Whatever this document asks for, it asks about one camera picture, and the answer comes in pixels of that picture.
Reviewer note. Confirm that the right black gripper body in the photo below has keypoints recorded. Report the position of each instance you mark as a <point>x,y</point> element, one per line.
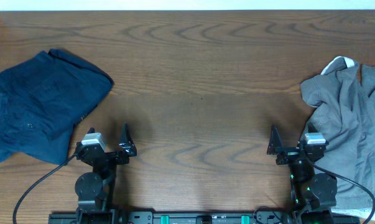
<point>288,155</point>

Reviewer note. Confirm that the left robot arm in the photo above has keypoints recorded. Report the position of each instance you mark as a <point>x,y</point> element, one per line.
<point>95,189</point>

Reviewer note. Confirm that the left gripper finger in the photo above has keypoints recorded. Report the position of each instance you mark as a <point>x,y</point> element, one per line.
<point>91,130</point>
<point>126,142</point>

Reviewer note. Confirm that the folded navy blue shorts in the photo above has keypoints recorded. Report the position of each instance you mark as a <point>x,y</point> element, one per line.
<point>43,99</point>

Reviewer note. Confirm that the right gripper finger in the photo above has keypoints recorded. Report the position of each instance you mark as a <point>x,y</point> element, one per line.
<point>275,143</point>
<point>311,128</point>

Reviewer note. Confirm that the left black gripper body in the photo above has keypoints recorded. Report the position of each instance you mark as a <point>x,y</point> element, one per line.
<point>116,159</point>

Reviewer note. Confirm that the grey shorts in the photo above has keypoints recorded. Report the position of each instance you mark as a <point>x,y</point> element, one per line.
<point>343,96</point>

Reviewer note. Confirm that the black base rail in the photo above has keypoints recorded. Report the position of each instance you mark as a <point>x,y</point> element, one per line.
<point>257,217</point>

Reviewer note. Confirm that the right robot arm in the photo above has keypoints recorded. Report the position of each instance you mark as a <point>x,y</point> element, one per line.
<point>312,194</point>

